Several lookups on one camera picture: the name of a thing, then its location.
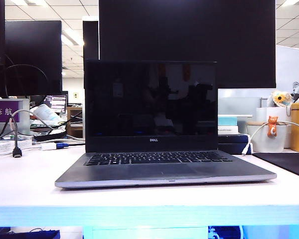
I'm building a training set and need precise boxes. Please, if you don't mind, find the gray Dell laptop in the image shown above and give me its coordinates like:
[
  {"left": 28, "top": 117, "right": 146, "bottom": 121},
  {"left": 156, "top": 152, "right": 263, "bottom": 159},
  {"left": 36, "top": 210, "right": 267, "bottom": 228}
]
[{"left": 54, "top": 59, "right": 277, "bottom": 189}]

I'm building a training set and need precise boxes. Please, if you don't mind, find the white cup with wooden lid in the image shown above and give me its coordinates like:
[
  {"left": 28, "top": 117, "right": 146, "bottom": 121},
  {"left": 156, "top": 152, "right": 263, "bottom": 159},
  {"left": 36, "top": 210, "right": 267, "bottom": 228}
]
[{"left": 246, "top": 121, "right": 289, "bottom": 153}]

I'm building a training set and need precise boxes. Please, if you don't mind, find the wooden cabinet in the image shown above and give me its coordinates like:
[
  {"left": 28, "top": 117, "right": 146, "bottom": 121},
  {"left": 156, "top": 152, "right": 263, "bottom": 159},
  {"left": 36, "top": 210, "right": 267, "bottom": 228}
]
[{"left": 66, "top": 106, "right": 86, "bottom": 138}]

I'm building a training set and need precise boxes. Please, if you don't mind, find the light blue book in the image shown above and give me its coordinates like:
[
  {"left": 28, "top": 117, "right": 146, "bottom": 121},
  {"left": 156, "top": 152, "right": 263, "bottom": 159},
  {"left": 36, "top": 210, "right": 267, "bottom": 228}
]
[{"left": 218, "top": 116, "right": 238, "bottom": 126}]

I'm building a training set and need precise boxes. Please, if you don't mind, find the white book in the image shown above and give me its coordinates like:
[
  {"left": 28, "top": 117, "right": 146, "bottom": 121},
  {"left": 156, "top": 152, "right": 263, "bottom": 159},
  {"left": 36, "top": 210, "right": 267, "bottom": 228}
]
[{"left": 218, "top": 125, "right": 239, "bottom": 135}]

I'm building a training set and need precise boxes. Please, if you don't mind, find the dark navy box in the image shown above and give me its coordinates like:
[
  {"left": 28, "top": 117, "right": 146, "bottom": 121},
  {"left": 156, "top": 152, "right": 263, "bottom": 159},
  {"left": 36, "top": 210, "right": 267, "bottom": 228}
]
[{"left": 218, "top": 133, "right": 254, "bottom": 154}]

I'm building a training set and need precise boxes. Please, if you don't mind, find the white monitor stand base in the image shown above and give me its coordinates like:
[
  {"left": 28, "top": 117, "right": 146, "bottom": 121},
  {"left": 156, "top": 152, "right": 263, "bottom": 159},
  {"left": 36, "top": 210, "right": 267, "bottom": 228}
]
[{"left": 218, "top": 114, "right": 254, "bottom": 118}]

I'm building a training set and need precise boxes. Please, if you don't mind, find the frosted desk divider panel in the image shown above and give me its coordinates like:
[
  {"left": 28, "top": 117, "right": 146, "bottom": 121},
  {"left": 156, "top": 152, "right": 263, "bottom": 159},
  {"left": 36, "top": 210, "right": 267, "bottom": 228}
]
[{"left": 218, "top": 89, "right": 270, "bottom": 115}]

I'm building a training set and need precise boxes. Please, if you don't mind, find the lit background computer screen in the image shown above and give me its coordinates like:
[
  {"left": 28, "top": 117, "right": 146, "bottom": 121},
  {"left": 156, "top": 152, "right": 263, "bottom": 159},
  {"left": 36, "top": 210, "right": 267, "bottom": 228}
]
[{"left": 43, "top": 94, "right": 68, "bottom": 115}]

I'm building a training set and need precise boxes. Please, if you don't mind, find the large black AOC monitor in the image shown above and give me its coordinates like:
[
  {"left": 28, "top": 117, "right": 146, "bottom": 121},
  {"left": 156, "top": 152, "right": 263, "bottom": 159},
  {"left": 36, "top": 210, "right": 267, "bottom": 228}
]
[{"left": 99, "top": 0, "right": 277, "bottom": 89}]

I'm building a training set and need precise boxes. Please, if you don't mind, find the narrow black background monitor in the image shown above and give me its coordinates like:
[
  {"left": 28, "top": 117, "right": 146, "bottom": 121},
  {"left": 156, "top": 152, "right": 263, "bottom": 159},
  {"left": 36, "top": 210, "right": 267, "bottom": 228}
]
[{"left": 82, "top": 20, "right": 100, "bottom": 60}]

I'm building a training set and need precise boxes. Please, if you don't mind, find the black curved object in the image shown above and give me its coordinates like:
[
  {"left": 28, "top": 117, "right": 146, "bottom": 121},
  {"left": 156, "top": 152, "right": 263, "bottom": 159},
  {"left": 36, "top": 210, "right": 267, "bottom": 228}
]
[{"left": 34, "top": 129, "right": 67, "bottom": 142}]

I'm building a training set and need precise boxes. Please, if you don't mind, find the white blue printed package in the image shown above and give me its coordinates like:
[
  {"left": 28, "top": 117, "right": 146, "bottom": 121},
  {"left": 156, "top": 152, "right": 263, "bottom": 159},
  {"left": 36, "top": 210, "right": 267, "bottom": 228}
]
[{"left": 30, "top": 104, "right": 61, "bottom": 125}]

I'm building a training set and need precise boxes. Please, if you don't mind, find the white blue marker pen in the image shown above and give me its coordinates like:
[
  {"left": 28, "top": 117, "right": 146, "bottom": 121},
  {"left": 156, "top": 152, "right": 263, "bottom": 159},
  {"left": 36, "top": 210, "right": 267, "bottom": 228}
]
[{"left": 41, "top": 141, "right": 70, "bottom": 151}]

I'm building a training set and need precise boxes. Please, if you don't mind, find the white storage box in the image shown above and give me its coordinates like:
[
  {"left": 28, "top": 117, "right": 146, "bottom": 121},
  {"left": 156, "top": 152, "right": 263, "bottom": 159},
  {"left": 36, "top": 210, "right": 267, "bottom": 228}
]
[{"left": 256, "top": 107, "right": 292, "bottom": 124}]

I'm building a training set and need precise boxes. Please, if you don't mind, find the sunflower plush toy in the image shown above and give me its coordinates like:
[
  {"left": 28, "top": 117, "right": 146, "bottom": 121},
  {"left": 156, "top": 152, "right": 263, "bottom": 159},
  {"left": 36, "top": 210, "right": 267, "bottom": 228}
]
[{"left": 268, "top": 90, "right": 294, "bottom": 108}]

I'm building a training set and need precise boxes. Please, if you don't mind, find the blue patterned object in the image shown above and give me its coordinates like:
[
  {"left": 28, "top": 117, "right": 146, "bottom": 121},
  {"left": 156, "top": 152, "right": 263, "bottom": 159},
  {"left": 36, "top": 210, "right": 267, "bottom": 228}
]
[{"left": 208, "top": 225, "right": 244, "bottom": 239}]

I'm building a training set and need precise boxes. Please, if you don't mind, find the black mouse pad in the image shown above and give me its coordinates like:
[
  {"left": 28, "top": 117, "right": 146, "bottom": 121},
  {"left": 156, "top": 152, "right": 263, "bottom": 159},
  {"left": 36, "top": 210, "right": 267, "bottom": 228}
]
[{"left": 252, "top": 152, "right": 299, "bottom": 180}]

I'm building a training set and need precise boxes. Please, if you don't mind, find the purple name plate holder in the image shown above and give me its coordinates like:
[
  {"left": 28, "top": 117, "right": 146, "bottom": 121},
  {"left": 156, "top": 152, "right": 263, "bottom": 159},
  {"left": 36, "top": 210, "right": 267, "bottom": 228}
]
[{"left": 0, "top": 98, "right": 30, "bottom": 136}]

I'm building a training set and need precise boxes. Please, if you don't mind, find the stack of white booklets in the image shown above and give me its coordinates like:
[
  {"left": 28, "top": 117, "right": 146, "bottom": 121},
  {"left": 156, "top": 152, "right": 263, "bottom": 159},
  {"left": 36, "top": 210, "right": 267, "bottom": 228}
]
[{"left": 0, "top": 138, "right": 33, "bottom": 156}]

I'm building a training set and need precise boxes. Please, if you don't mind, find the white office partition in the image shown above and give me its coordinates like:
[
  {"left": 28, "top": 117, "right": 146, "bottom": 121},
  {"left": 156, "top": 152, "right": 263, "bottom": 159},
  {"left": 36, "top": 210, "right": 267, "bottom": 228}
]
[{"left": 276, "top": 44, "right": 299, "bottom": 89}]

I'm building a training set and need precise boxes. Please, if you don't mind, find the white charging cable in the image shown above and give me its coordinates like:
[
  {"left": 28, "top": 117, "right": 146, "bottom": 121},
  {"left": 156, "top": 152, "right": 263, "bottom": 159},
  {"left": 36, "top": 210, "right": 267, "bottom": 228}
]
[{"left": 241, "top": 121, "right": 299, "bottom": 157}]

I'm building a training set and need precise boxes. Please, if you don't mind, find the black looped monitor cable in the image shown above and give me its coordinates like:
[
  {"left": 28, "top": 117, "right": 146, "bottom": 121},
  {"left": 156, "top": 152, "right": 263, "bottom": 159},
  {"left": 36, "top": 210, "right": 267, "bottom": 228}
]
[{"left": 4, "top": 54, "right": 49, "bottom": 99}]

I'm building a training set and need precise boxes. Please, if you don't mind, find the orange cat cable holder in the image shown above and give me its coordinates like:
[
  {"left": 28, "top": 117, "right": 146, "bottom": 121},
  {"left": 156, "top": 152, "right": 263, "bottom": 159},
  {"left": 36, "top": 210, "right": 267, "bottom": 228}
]
[{"left": 267, "top": 115, "right": 279, "bottom": 137}]

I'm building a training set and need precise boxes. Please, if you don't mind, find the white arched cable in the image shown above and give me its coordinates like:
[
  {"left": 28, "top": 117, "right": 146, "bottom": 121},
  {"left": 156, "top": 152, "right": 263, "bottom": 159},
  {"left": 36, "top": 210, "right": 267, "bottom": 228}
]
[{"left": 11, "top": 109, "right": 57, "bottom": 131}]

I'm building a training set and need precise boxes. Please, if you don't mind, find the black HDMI cable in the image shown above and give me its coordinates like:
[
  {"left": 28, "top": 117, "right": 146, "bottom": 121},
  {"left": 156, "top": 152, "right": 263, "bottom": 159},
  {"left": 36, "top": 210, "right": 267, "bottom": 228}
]
[{"left": 0, "top": 116, "right": 23, "bottom": 159}]

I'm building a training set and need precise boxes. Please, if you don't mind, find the thin black cable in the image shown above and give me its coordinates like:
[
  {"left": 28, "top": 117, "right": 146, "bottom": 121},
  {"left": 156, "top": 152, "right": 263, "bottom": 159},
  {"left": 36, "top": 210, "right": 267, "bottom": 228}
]
[{"left": 286, "top": 89, "right": 299, "bottom": 117}]

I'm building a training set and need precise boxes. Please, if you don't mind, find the black monitor with looped cable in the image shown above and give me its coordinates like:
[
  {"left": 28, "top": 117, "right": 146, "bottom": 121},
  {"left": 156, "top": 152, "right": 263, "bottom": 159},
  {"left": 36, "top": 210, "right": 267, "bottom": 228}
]
[{"left": 4, "top": 20, "right": 63, "bottom": 97}]

